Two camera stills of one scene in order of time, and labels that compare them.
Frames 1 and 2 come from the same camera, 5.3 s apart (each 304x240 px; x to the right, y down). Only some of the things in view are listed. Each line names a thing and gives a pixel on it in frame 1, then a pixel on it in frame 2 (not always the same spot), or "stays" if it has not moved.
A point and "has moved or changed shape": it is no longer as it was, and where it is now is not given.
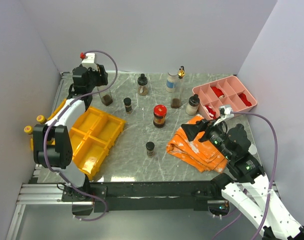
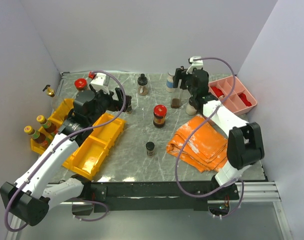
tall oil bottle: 175,98 stays
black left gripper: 103,79 to 115,105
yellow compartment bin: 93,133 stays
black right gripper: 204,125 to 180,74
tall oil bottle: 106,95 has moved or changed shape
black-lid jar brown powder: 142,82 stays
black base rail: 144,195 stays
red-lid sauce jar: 159,112 stays
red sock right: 243,96 stays
